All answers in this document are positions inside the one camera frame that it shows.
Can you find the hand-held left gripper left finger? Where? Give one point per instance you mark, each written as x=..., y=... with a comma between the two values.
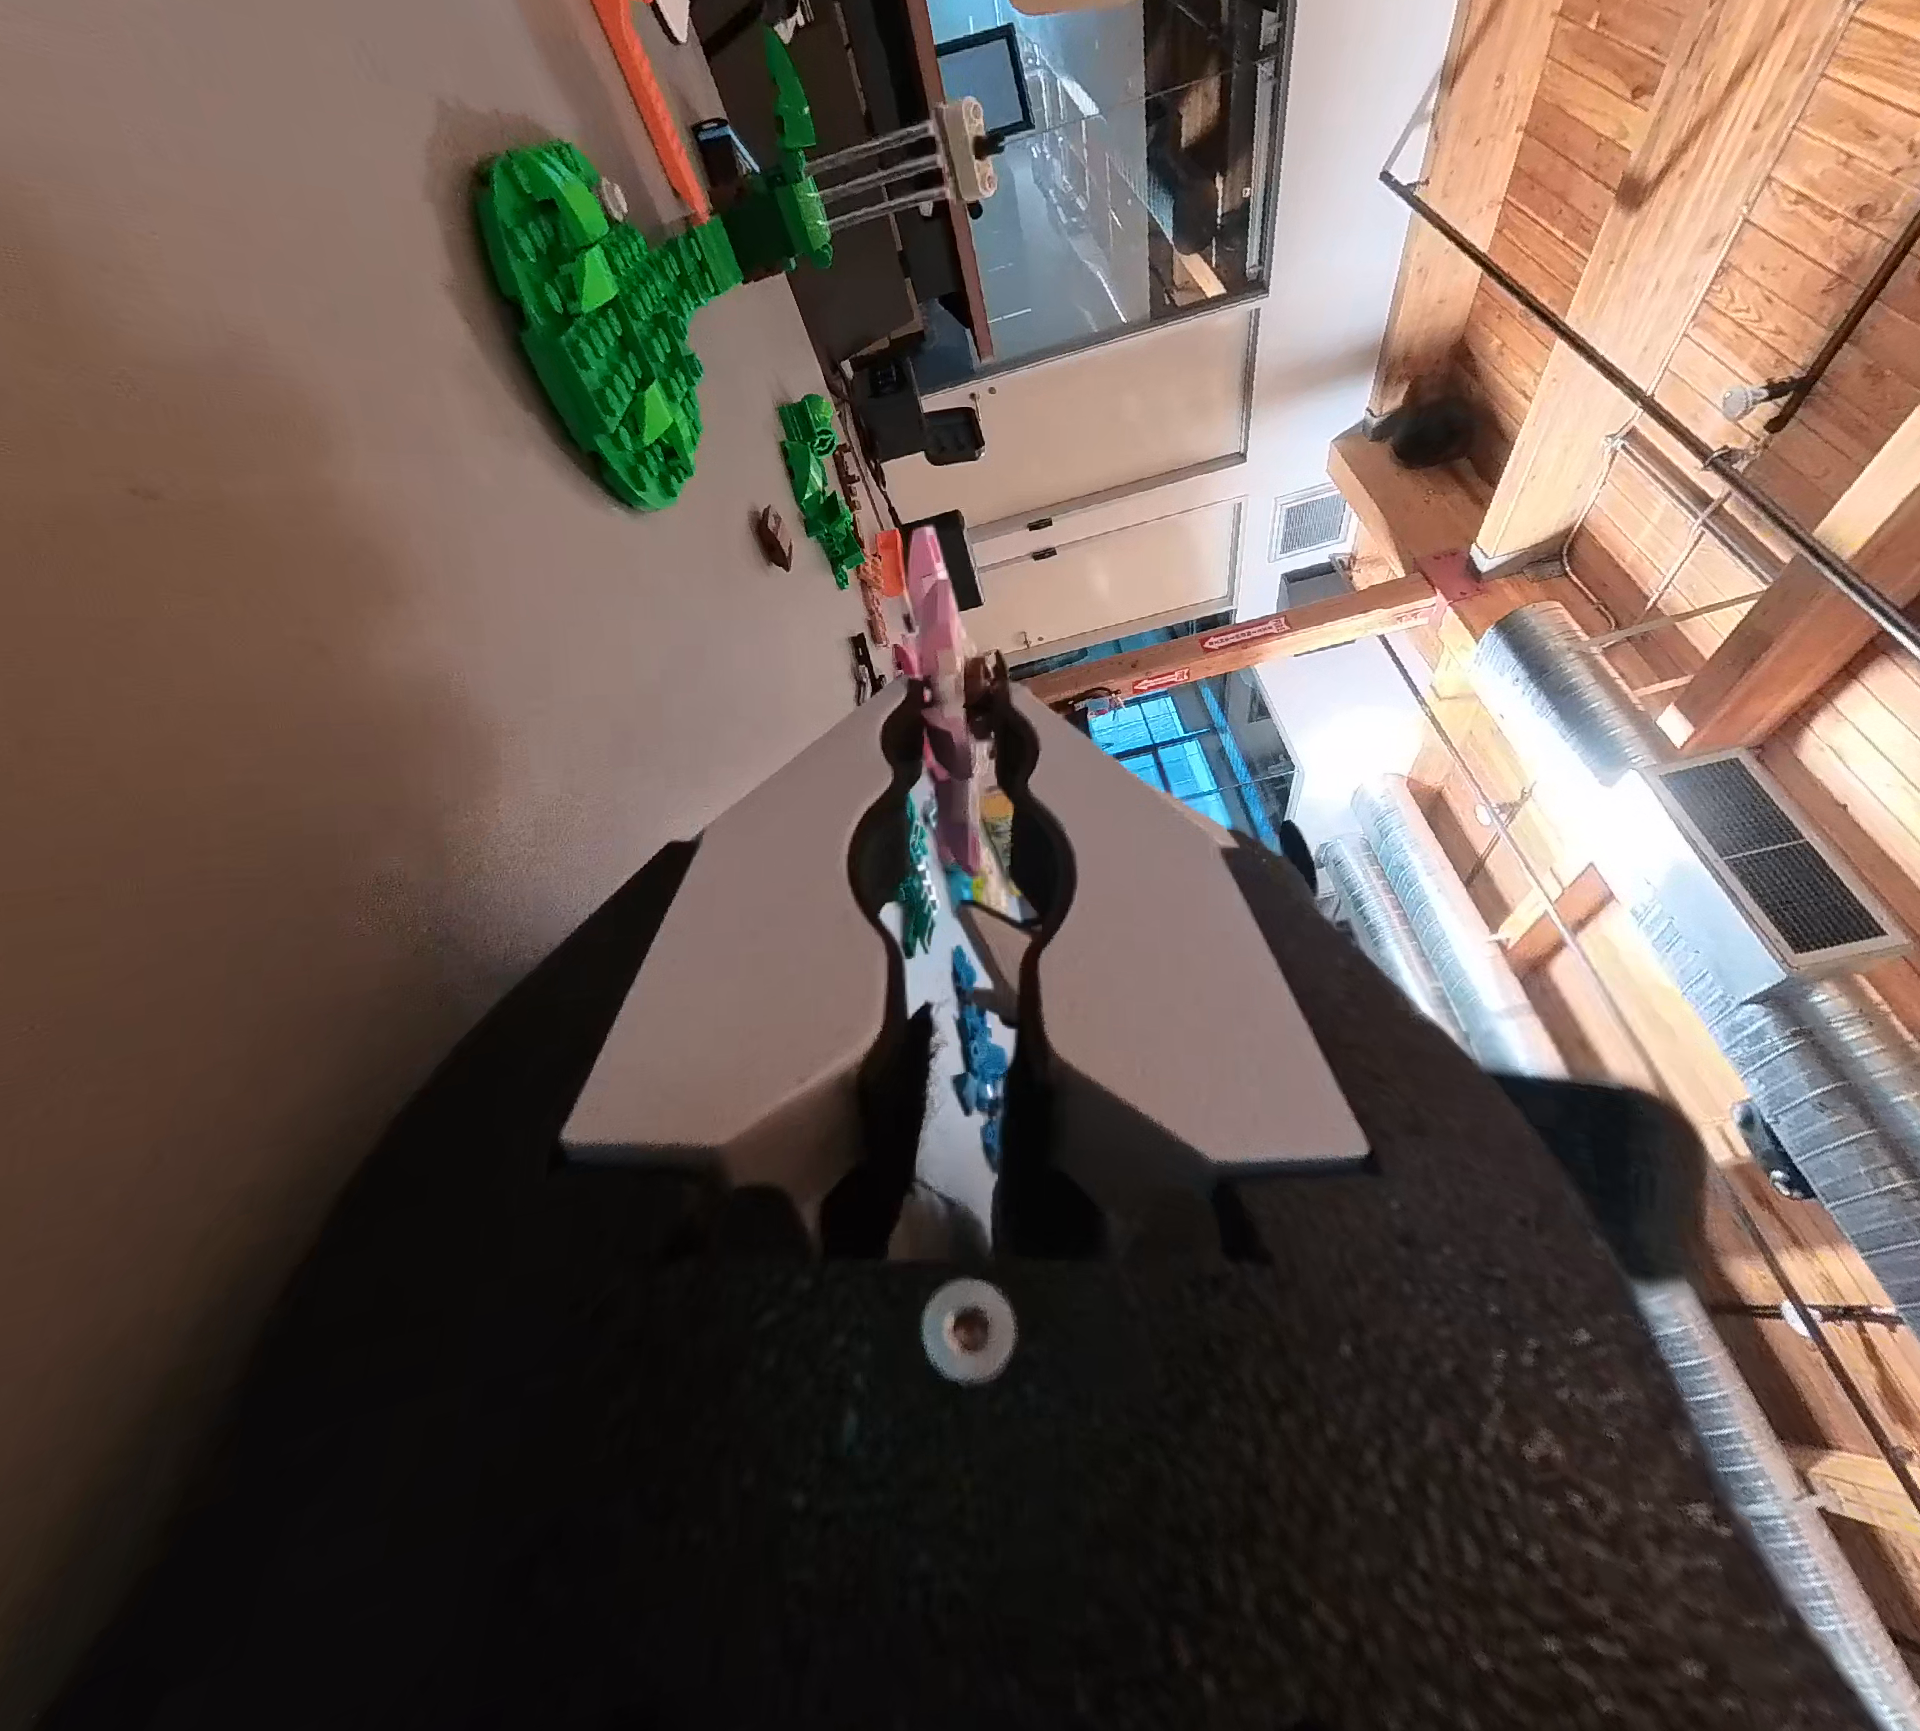
x=734, y=997

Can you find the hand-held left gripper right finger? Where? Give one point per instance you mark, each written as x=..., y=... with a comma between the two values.
x=1185, y=1013

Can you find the pink lego flower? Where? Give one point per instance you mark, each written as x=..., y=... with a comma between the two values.
x=939, y=653

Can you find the pile of blue lego pieces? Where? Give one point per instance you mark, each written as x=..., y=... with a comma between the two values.
x=979, y=1043

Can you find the teal lego pieces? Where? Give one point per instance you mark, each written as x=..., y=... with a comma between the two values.
x=917, y=869

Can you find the brown lego piece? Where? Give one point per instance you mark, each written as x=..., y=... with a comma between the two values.
x=775, y=535

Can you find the orange lego piece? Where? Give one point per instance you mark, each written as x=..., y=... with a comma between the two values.
x=889, y=559

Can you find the pile of green lego pieces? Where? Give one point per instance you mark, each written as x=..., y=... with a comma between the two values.
x=819, y=487

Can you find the green lego plant model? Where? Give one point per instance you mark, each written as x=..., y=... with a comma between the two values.
x=600, y=321

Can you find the ceiling air vent grille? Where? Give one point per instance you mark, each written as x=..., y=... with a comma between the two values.
x=1778, y=855

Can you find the black ceiling pipe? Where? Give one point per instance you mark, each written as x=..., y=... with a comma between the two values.
x=1650, y=411

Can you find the track spot light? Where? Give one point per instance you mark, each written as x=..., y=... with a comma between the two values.
x=1759, y=399

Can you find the orange brick separator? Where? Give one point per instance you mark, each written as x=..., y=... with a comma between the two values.
x=639, y=37

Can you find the wall vent grille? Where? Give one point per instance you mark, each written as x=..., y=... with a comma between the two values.
x=1311, y=521

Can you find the silver spiral air duct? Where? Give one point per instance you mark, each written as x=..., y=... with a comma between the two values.
x=1784, y=1103

